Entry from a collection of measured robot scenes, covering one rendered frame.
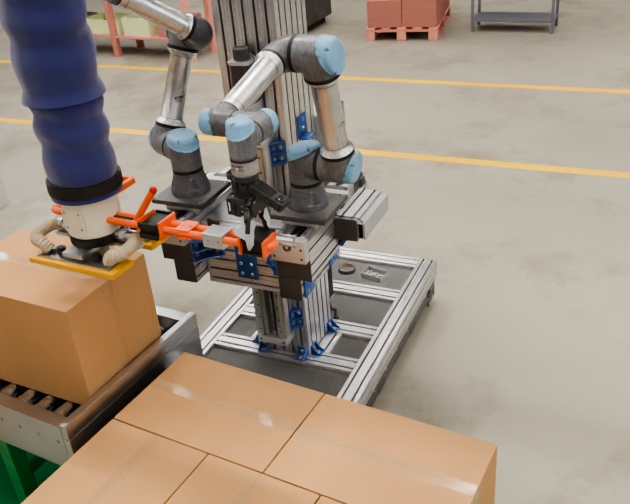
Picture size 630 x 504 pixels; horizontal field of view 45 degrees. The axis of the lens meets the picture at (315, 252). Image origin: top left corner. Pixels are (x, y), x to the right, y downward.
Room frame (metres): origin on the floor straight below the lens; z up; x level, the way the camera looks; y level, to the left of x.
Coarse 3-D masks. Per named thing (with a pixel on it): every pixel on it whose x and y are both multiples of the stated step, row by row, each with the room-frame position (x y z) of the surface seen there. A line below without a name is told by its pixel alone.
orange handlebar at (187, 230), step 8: (128, 176) 2.41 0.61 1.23; (128, 184) 2.36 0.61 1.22; (56, 208) 2.19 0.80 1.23; (128, 216) 2.10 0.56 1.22; (120, 224) 2.06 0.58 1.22; (128, 224) 2.05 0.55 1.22; (136, 224) 2.03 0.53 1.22; (176, 224) 2.01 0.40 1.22; (184, 224) 1.99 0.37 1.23; (192, 224) 1.98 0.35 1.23; (168, 232) 1.98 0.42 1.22; (176, 232) 1.96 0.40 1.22; (184, 232) 1.95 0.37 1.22; (192, 232) 1.94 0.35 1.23; (200, 232) 1.94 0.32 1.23; (232, 232) 1.92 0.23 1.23; (224, 240) 1.89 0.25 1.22; (232, 240) 1.88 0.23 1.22; (272, 248) 1.83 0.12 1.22
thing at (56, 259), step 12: (48, 252) 2.12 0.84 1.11; (60, 252) 2.09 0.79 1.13; (96, 252) 2.04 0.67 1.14; (48, 264) 2.07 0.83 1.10; (60, 264) 2.04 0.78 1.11; (72, 264) 2.03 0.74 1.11; (84, 264) 2.02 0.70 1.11; (96, 264) 2.01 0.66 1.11; (120, 264) 2.01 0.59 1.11; (132, 264) 2.02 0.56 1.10; (96, 276) 1.98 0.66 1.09; (108, 276) 1.95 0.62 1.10
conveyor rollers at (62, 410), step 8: (160, 328) 2.48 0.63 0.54; (0, 384) 2.23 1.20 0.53; (16, 384) 2.20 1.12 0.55; (8, 392) 2.16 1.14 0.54; (16, 392) 2.18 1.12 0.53; (24, 392) 2.15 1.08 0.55; (32, 392) 2.15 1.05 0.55; (40, 392) 2.16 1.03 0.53; (24, 400) 2.11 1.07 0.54; (32, 400) 2.13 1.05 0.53; (40, 400) 2.10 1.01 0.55; (48, 400) 2.09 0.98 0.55; (56, 400) 2.11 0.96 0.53; (48, 408) 2.07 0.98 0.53; (64, 408) 2.04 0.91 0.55; (72, 408) 2.05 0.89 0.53
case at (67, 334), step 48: (0, 288) 2.20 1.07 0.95; (48, 288) 2.18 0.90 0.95; (96, 288) 2.15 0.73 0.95; (144, 288) 2.33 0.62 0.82; (0, 336) 2.19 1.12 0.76; (48, 336) 2.07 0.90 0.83; (96, 336) 2.10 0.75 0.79; (144, 336) 2.29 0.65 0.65; (48, 384) 2.11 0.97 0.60; (96, 384) 2.05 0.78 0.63
